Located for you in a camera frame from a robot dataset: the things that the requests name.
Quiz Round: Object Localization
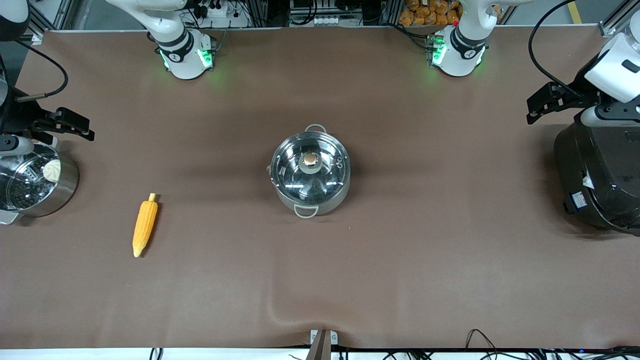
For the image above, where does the stainless steel steamer pot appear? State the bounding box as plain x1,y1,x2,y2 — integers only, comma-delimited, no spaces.
0,142,80,226

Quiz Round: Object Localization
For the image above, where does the aluminium frame profile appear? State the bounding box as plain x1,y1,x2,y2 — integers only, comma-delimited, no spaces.
27,0,81,43
599,0,640,37

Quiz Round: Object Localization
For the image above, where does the small white power strip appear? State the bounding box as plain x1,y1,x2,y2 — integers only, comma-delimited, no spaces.
312,15,351,27

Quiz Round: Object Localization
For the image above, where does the bag of orange snacks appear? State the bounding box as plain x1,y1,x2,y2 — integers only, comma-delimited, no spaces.
398,0,463,27

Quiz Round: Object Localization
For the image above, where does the brown pole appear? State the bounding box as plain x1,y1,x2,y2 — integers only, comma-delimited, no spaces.
305,330,332,360

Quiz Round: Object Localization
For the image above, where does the black cable loop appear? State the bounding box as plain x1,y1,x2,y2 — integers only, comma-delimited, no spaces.
465,328,503,353

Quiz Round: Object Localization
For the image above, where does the brown table mat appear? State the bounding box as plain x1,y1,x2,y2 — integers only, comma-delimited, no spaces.
0,26,640,351

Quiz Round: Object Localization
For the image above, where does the white power strip with plugs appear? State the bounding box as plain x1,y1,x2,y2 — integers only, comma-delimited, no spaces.
192,0,251,29

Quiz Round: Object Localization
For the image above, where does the black rice cooker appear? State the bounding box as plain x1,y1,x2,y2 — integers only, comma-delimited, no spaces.
553,120,640,236

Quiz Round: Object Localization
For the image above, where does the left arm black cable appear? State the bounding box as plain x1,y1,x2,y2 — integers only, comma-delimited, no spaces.
528,0,579,91

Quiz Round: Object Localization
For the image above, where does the stainless steel cooking pot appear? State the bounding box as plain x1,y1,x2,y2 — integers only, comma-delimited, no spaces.
267,124,352,219

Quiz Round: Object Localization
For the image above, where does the perforated metal steamer plate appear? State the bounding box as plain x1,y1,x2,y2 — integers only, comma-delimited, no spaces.
0,165,55,211

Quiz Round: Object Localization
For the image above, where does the grey metal bracket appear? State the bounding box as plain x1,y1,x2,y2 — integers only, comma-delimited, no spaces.
310,329,339,347

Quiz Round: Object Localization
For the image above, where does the yellow corn cob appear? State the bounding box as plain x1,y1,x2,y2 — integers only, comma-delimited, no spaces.
132,192,160,259

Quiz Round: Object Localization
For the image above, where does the glass pot lid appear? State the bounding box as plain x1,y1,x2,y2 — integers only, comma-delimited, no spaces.
271,131,351,202

